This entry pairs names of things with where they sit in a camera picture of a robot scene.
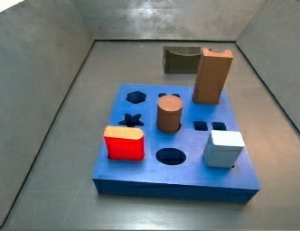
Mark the blue shape sorter board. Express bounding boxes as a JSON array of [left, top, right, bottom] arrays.
[[93, 84, 260, 203]]

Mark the brown cylinder peg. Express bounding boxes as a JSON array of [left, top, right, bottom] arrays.
[[157, 95, 182, 134]]

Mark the red block with tan top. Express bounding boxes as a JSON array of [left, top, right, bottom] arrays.
[[104, 125, 145, 161]]

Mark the dark olive curved block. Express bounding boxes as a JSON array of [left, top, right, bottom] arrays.
[[164, 46, 202, 74]]

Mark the light blue square block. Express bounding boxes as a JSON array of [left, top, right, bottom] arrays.
[[204, 130, 245, 168]]

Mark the tall brown notched block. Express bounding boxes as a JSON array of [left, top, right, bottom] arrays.
[[193, 48, 233, 105]]

